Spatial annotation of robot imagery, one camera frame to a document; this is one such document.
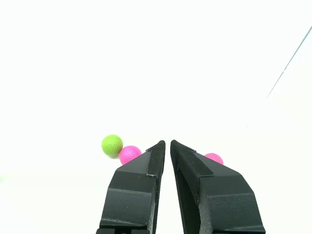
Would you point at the pink golf ball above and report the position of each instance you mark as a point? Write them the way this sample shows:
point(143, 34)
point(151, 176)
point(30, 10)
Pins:
point(215, 157)
point(129, 154)

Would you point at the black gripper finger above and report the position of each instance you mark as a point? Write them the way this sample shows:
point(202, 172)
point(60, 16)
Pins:
point(131, 195)
point(219, 207)

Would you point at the green golf ball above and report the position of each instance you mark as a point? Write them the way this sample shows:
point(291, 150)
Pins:
point(112, 144)

